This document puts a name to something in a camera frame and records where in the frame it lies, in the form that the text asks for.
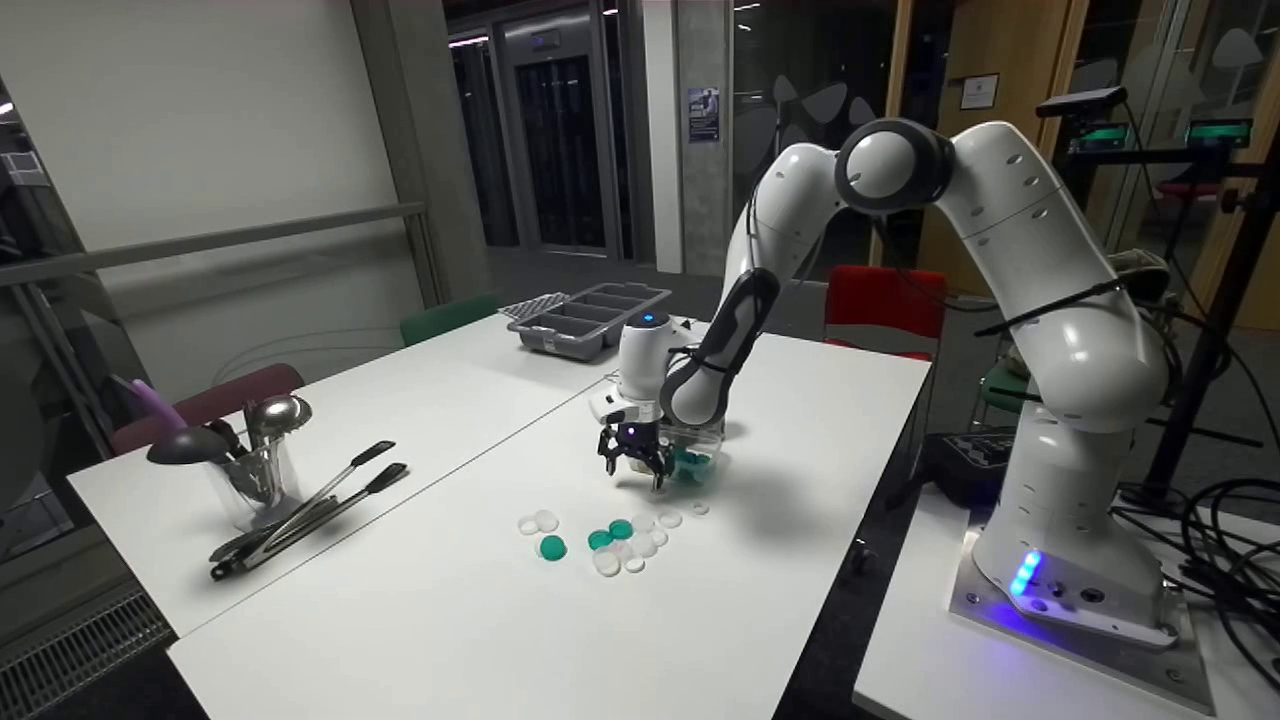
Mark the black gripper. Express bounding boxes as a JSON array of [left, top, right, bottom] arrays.
[[593, 406, 678, 489]]

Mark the clear plastic container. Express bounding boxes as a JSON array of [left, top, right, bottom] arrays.
[[626, 422, 735, 493]]

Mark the grey cutlery tray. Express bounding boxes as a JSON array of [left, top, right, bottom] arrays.
[[499, 280, 678, 362]]

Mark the green chair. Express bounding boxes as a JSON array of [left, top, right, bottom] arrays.
[[395, 290, 505, 353]]

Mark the red chair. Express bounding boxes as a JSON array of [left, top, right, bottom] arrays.
[[820, 262, 951, 362]]

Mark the black control box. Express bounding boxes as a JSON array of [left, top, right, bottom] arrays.
[[923, 422, 1020, 510]]

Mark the metal ladle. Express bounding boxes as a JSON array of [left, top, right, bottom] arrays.
[[244, 393, 319, 463]]

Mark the glass utensil holder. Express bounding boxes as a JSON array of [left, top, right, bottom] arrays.
[[238, 428, 309, 510]]

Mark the black ladle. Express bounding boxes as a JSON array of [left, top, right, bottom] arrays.
[[144, 422, 263, 493]]

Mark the grey handrail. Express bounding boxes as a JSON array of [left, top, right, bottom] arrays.
[[0, 199, 433, 296]]

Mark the purple utensil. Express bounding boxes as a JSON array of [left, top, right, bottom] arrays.
[[124, 372, 200, 444]]

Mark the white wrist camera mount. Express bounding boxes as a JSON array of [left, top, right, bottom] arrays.
[[587, 385, 639, 418]]

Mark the small wall poster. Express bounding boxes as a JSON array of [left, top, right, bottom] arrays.
[[684, 83, 728, 149]]

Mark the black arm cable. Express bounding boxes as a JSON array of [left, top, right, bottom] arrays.
[[972, 262, 1184, 339]]

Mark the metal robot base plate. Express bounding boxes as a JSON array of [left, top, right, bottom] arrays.
[[944, 527, 1221, 720]]

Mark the black cable bundle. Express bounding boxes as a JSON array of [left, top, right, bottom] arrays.
[[1111, 353, 1280, 699]]

